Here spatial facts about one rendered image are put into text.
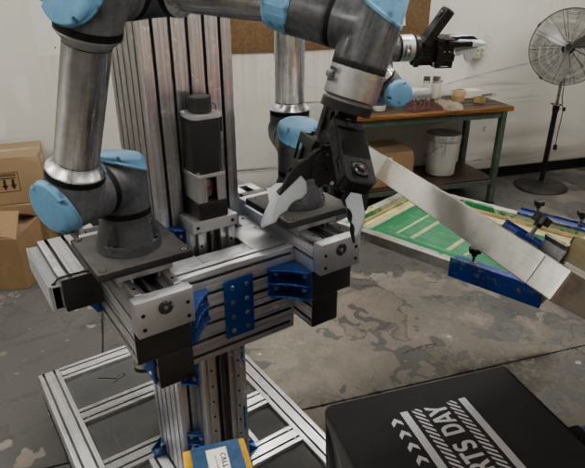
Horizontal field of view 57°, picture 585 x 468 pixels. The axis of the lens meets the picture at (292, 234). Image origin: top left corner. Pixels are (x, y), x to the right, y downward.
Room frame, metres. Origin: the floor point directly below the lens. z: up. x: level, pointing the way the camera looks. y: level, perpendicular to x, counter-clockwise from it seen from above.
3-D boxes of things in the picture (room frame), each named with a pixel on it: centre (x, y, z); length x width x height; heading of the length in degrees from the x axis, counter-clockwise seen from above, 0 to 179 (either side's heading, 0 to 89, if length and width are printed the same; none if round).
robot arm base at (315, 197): (1.46, -0.02, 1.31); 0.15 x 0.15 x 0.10
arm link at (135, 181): (1.17, 0.39, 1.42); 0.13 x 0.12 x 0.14; 152
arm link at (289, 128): (1.46, -0.02, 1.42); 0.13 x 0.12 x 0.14; 11
